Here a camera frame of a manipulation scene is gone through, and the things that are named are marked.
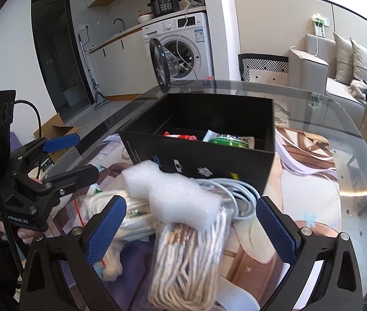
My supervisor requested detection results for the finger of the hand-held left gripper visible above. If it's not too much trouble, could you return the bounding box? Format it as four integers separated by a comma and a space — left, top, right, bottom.
42, 165, 100, 197
10, 133, 81, 169

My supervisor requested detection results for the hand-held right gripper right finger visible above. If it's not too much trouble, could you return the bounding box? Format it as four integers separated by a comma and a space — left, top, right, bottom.
256, 196, 363, 311

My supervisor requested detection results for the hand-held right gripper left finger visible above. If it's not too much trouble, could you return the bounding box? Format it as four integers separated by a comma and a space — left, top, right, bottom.
20, 195, 128, 311

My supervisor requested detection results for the white cord bundle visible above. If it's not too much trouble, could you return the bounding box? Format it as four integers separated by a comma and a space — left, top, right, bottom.
84, 189, 158, 243

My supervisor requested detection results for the clear zip bag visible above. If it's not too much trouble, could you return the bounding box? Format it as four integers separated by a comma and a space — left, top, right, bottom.
63, 197, 89, 231

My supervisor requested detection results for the white plush toy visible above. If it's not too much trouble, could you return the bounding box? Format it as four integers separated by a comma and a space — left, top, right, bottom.
99, 244, 129, 281

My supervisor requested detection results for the grey-white cable bundle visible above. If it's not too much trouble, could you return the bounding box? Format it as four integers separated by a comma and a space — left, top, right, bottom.
190, 176, 262, 224

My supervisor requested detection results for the white foam piece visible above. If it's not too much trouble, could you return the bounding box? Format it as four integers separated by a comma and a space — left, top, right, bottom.
121, 160, 223, 232

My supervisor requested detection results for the black cardboard box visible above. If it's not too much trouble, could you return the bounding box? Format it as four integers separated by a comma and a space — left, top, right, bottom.
118, 92, 276, 198

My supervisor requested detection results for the beige rope bundle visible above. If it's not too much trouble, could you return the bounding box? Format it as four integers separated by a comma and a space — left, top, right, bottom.
147, 215, 232, 311

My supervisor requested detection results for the brown cardboard box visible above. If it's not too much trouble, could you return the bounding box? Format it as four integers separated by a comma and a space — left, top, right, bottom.
34, 113, 82, 161

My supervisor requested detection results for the grey bin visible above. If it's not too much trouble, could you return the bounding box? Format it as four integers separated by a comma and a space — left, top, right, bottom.
63, 87, 81, 106

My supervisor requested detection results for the mop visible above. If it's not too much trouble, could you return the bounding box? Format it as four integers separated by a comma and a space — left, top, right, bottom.
78, 34, 109, 110

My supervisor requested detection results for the lower kitchen cabinet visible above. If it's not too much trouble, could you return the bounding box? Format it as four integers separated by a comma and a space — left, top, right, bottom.
88, 23, 148, 102

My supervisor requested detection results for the green snack packet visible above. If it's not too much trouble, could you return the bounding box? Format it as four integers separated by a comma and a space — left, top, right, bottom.
203, 130, 255, 150

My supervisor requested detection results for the red snack packet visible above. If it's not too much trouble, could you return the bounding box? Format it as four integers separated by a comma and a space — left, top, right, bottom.
163, 131, 198, 141

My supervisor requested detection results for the beige sofa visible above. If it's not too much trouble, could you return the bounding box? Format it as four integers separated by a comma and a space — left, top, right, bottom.
288, 34, 367, 130

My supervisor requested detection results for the black-white patterned chair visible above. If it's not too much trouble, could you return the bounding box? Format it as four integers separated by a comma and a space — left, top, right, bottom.
238, 53, 290, 83

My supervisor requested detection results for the black pressure cooker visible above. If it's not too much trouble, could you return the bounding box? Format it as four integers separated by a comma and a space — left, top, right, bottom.
147, 0, 181, 17

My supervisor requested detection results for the white washing machine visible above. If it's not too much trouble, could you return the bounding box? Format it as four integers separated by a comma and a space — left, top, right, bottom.
142, 12, 214, 93

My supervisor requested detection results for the beige cushion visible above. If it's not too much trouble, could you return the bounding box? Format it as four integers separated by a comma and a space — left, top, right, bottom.
332, 32, 355, 83

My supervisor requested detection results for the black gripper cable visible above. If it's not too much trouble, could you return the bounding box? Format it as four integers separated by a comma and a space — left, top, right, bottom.
12, 100, 45, 141

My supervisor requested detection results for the wall socket with charger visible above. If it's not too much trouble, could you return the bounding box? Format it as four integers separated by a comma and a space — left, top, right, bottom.
310, 13, 329, 38

